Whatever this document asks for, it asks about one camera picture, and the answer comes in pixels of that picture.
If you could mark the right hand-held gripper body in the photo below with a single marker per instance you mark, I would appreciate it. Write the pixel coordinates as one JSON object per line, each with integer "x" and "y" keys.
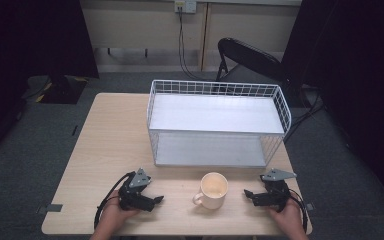
{"x": 274, "y": 193}

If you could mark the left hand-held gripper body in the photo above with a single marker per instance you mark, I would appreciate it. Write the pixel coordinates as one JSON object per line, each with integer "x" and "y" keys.
{"x": 134, "y": 193}

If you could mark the white cup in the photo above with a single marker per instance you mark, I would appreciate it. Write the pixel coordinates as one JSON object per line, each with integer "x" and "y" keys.
{"x": 212, "y": 190}

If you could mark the person's right hand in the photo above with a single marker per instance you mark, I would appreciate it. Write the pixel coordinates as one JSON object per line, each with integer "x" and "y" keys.
{"x": 287, "y": 218}

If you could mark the person's left hand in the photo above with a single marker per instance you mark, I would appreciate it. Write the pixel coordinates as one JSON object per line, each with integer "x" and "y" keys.
{"x": 112, "y": 216}

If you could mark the black stand base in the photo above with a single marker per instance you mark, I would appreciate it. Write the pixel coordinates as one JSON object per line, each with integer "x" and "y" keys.
{"x": 62, "y": 89}

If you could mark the black folding chair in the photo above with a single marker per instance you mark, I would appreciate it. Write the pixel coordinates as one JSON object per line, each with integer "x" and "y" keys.
{"x": 246, "y": 60}

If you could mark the black curtain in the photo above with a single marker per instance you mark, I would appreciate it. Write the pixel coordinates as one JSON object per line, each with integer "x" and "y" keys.
{"x": 353, "y": 73}
{"x": 30, "y": 66}

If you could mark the grey table bracket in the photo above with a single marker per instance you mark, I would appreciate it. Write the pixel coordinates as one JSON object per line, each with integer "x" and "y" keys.
{"x": 50, "y": 208}
{"x": 310, "y": 206}

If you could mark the white wall socket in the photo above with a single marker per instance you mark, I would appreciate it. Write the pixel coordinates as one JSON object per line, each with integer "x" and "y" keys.
{"x": 185, "y": 6}

